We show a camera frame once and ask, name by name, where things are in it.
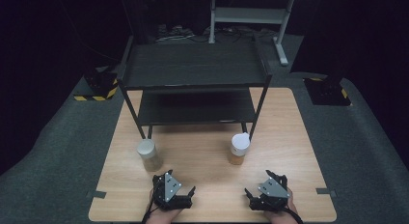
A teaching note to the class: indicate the person's left hand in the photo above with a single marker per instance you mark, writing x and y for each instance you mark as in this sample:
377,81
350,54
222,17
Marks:
160,215

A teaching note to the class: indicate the clear jar with flip lid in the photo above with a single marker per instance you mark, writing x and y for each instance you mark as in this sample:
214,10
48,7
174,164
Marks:
239,148

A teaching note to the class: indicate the grey metal stand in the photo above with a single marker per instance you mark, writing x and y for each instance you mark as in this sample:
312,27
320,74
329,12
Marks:
249,15

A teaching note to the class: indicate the clear jar with round lid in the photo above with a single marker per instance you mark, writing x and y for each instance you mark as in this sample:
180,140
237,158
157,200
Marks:
148,154

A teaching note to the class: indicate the grey tape strip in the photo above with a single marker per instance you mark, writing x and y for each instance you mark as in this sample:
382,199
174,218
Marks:
96,194
325,191

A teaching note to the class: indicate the black two-tier shelf rack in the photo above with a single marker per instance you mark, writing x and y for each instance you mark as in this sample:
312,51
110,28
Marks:
196,64

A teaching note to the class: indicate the grey felt cover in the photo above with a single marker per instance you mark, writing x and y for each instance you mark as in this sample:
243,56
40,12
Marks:
360,159

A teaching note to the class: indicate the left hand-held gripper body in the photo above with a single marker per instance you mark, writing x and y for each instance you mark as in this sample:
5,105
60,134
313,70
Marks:
172,187

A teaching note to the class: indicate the black box with yellow stripes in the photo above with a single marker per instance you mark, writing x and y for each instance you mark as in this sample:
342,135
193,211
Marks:
100,85
328,92

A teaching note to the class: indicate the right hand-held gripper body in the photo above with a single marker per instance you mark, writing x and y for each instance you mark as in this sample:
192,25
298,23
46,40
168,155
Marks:
273,189

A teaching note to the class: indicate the person's right hand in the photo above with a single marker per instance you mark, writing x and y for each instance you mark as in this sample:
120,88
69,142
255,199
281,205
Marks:
280,216

